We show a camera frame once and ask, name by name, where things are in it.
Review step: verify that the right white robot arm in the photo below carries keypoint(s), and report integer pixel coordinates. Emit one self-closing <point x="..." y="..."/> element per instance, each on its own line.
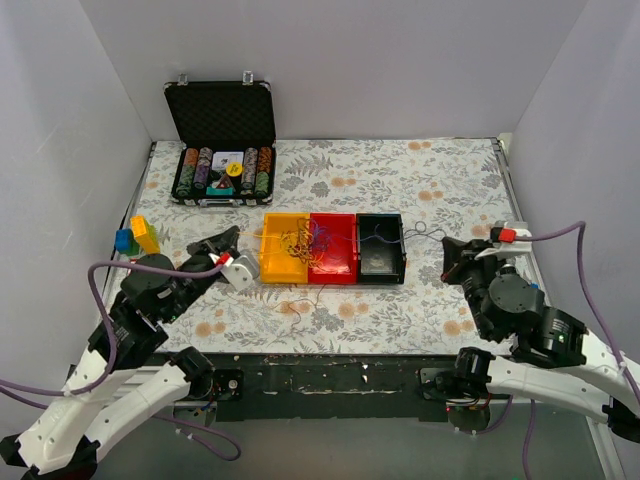
<point x="554" y="358"/>

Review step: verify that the black poker chip case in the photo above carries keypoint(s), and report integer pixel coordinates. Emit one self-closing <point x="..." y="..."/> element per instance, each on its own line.
<point x="228" y="135"/>

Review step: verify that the yellow plastic bin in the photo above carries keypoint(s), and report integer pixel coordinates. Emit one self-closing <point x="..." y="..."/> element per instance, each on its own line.
<point x="281" y="242"/>

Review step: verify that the floral table mat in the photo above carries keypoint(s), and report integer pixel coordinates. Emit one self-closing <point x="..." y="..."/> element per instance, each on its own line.
<point x="439" y="187"/>

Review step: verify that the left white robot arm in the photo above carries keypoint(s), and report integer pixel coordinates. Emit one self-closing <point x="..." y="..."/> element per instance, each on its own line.
<point x="85" y="419"/>

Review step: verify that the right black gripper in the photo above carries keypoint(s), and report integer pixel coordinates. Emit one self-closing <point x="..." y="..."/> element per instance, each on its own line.
<point x="465" y="265"/>

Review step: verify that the stacked coloured toy bricks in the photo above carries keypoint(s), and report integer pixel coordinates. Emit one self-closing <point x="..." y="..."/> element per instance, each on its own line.
<point x="140" y="238"/>

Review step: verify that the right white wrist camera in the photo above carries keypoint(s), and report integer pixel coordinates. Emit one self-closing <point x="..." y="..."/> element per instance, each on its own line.
<point x="507" y="239"/>

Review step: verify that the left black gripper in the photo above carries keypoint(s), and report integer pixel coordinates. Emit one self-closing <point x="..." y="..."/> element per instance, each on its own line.
<point x="201" y="256"/>

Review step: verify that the red plastic bin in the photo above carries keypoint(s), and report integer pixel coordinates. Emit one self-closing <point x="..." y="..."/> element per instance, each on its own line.
<point x="333" y="249"/>

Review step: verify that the black plastic bin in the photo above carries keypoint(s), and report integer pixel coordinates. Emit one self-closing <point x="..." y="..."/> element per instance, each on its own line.
<point x="381" y="249"/>

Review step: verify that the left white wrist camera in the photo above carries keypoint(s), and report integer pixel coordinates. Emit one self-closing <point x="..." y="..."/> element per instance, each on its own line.
<point x="241" y="272"/>

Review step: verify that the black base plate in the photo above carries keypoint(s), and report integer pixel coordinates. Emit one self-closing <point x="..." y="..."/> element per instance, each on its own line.
<point x="320" y="386"/>

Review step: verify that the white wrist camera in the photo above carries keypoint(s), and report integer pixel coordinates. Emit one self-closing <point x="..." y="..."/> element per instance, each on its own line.
<point x="507" y="239"/>
<point x="241" y="272"/>

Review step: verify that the aluminium frame rail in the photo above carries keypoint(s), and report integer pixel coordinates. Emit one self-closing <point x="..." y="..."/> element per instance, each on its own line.
<point x="140" y="380"/>

